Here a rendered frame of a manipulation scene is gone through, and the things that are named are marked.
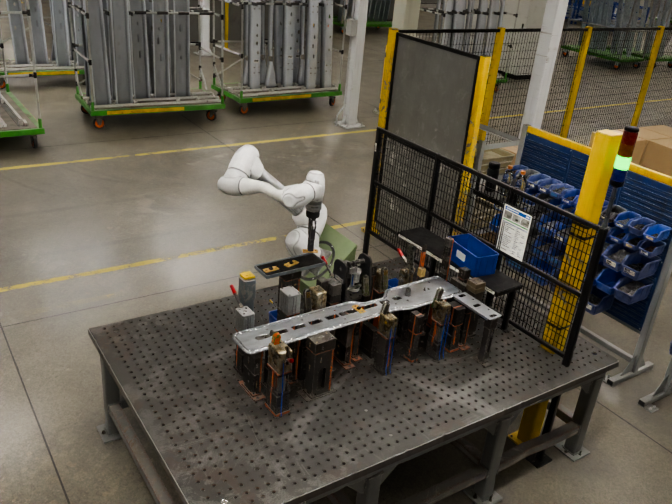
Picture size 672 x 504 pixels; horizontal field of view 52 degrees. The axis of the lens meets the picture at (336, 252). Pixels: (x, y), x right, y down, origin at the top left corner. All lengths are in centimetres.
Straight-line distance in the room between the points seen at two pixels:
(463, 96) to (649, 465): 302
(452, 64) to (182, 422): 372
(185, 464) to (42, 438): 149
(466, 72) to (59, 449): 397
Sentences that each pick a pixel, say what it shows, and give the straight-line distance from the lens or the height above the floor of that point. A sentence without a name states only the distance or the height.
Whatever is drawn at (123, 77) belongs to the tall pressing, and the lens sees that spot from 1005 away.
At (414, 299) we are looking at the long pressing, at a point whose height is 100.
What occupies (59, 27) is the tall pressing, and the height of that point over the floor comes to 90.
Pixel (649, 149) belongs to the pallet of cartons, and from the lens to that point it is 792.
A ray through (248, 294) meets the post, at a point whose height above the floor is 106.
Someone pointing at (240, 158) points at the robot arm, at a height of 159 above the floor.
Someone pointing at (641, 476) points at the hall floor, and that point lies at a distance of 470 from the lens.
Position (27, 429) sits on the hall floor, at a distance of 454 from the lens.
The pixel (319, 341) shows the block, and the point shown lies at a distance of 330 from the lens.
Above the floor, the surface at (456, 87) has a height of 170.
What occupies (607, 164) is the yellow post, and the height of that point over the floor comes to 185.
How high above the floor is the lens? 285
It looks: 26 degrees down
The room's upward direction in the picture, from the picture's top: 5 degrees clockwise
